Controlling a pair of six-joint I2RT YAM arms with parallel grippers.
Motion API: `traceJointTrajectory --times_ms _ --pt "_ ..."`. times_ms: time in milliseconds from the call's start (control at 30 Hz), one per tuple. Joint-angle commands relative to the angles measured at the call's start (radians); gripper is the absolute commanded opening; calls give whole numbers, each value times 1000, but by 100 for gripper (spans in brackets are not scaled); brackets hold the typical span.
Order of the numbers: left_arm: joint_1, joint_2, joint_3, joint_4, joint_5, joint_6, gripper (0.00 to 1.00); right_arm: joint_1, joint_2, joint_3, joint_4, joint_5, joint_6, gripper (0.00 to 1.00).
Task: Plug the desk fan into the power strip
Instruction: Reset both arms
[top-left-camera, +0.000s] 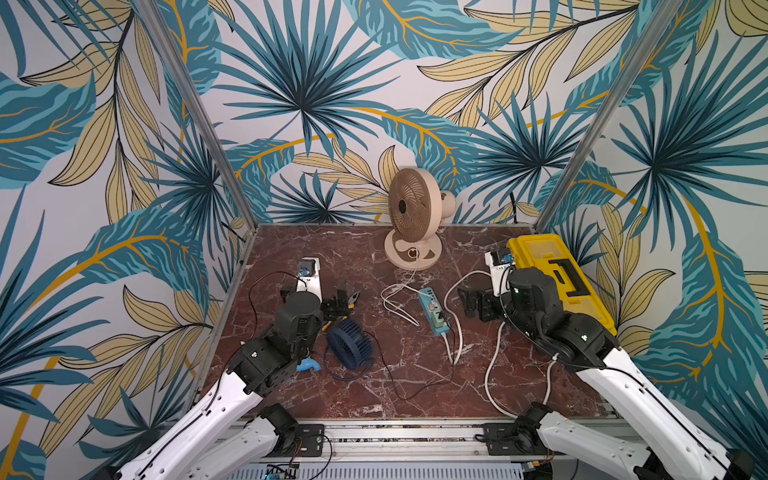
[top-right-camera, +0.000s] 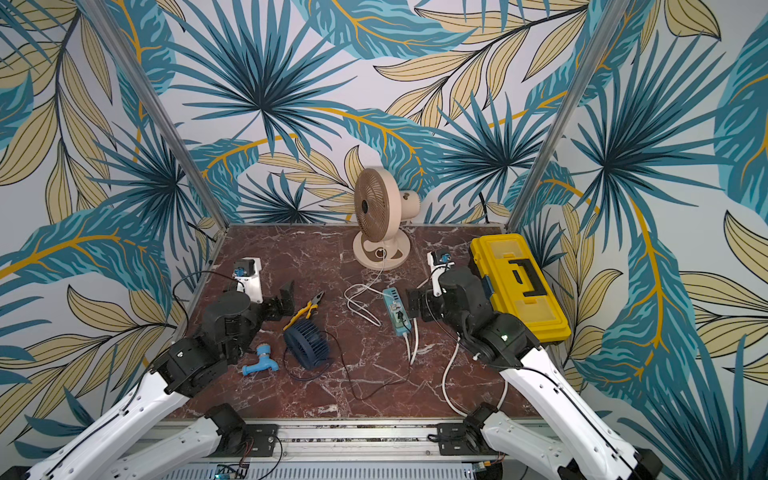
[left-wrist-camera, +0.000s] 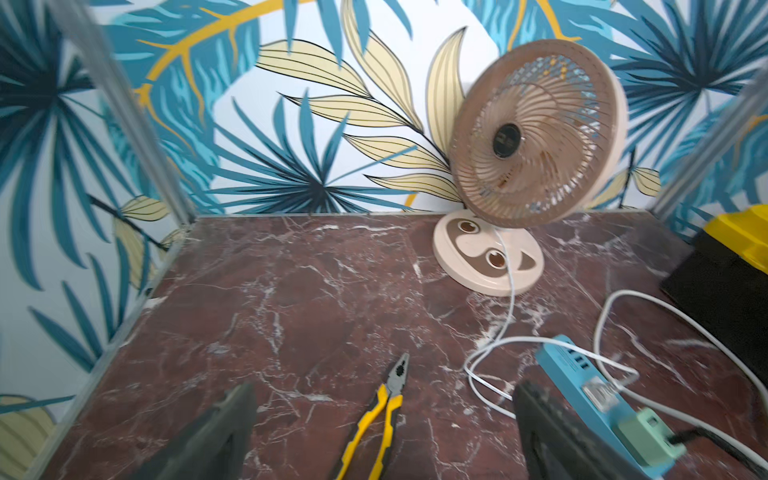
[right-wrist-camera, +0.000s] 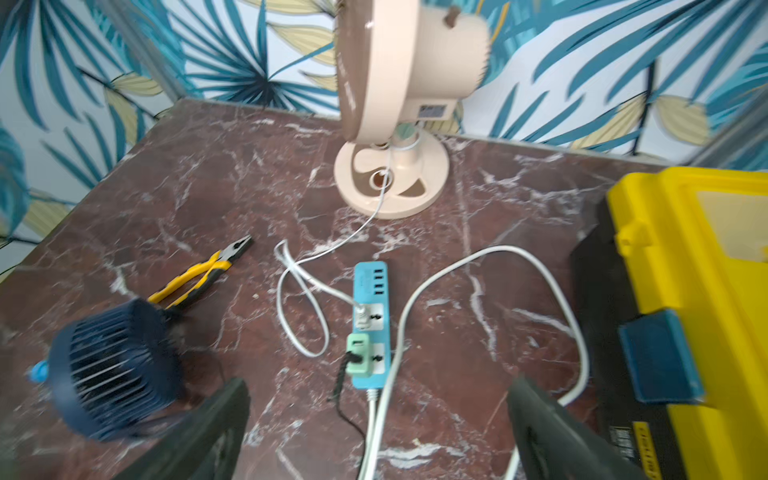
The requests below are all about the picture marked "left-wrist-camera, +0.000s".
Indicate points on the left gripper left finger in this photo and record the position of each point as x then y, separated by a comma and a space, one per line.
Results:
213, 446

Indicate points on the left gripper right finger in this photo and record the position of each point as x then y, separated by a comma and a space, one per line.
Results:
557, 445

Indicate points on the teal power strip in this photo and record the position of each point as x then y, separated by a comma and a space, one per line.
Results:
594, 399

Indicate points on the green power adapter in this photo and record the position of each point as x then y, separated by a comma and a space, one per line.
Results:
647, 437

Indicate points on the beige desk fan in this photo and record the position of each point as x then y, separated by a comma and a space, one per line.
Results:
537, 137

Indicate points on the yellow black toolbox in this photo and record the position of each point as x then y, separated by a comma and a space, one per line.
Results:
722, 284

